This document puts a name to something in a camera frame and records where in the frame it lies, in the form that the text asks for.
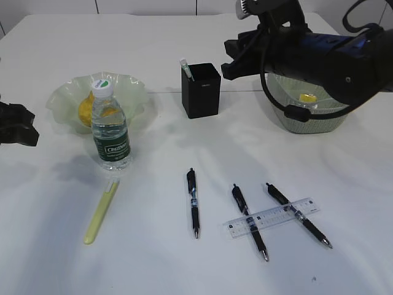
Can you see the clear plastic ruler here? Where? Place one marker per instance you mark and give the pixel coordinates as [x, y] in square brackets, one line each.
[269, 218]

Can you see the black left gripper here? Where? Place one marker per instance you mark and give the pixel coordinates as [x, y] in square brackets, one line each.
[17, 125]

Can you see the black pen right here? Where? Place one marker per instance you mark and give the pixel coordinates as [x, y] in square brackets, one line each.
[306, 223]

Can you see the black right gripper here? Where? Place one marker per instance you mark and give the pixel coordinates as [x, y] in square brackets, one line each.
[247, 52]

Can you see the green woven plastic basket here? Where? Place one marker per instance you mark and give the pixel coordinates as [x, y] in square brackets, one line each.
[287, 91]

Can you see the black square pen holder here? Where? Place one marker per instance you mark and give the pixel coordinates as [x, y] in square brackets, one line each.
[200, 97]

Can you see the clear water bottle green label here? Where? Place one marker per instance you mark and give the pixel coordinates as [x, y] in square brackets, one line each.
[109, 127]

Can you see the black pen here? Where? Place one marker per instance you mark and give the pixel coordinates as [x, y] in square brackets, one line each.
[192, 189]
[306, 223]
[253, 229]

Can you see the yellow pear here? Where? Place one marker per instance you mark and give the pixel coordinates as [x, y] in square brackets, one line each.
[85, 110]

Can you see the translucent green wavy glass plate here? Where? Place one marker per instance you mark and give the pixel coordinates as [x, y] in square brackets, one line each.
[64, 102]

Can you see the yellow-green utility knife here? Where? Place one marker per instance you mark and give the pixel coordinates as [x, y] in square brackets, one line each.
[100, 211]

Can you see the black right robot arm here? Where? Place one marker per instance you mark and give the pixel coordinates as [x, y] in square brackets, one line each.
[351, 69]

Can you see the teal utility knife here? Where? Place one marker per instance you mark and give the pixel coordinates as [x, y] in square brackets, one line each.
[186, 69]

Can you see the black pen middle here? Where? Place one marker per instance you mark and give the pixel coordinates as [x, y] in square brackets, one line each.
[253, 229]

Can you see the black pen left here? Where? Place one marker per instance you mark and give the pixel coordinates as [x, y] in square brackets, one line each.
[192, 189]

